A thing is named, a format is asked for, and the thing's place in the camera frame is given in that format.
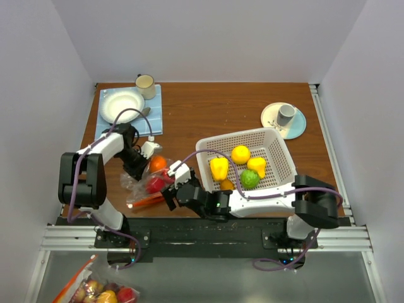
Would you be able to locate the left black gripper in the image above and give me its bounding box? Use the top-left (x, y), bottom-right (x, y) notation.
top-left (116, 148), bottom-right (151, 182)

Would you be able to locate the fake red apple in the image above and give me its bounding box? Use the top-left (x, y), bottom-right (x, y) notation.
top-left (146, 177), bottom-right (165, 194)

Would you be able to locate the clear zip top bag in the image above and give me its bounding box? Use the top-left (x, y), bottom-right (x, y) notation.
top-left (120, 158), bottom-right (174, 209)

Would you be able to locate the small fake brown orange fruit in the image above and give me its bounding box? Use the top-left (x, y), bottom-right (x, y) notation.
top-left (220, 179), bottom-right (235, 191)

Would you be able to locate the fake yellow pepper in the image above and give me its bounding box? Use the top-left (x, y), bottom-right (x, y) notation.
top-left (210, 158), bottom-right (229, 182)

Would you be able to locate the fake yellow lemon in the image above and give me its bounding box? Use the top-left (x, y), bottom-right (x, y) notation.
top-left (231, 145), bottom-right (251, 165)

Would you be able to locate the fake yellow pear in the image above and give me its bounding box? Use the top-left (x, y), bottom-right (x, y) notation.
top-left (247, 157), bottom-right (266, 179)

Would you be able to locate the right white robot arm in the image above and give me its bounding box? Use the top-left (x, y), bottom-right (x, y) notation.
top-left (161, 175), bottom-right (343, 248)

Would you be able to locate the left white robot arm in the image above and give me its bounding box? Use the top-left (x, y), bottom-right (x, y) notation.
top-left (58, 123), bottom-right (160, 248)

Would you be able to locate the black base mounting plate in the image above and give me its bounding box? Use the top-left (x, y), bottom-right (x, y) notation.
top-left (83, 217), bottom-right (318, 271)

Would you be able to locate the metal spoon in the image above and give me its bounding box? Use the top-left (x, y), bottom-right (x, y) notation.
top-left (139, 107), bottom-right (151, 117)

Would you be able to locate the white bowl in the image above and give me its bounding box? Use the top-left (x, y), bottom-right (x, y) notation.
top-left (99, 90), bottom-right (145, 124)

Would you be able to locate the beige enamel mug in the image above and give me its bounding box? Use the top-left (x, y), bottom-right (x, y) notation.
top-left (135, 74), bottom-right (157, 100)

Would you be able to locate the white perforated plastic basket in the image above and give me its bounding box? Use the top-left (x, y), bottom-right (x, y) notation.
top-left (196, 128), bottom-right (297, 193)

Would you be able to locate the grey cup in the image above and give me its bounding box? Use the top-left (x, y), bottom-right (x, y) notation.
top-left (277, 104), bottom-right (296, 126)

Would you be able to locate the pink and blue plate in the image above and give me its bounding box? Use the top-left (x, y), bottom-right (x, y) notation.
top-left (261, 102), bottom-right (307, 140)

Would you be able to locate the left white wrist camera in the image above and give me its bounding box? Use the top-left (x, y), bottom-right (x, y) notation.
top-left (140, 141), bottom-right (162, 159)

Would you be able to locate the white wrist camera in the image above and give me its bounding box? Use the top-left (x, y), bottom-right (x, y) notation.
top-left (167, 160), bottom-right (191, 187)
top-left (140, 141), bottom-right (162, 159)

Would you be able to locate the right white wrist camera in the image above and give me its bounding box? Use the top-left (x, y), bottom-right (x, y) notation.
top-left (167, 160), bottom-right (191, 187)

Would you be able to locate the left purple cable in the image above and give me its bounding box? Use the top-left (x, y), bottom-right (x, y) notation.
top-left (66, 108), bottom-right (155, 225)

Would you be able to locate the purple cable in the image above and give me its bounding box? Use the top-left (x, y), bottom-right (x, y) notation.
top-left (66, 108), bottom-right (155, 225)
top-left (170, 150), bottom-right (344, 272)

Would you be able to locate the aluminium frame rail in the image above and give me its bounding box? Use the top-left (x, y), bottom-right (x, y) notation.
top-left (40, 83), bottom-right (388, 303)

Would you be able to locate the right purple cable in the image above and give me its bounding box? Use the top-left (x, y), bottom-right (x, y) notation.
top-left (170, 150), bottom-right (344, 272)

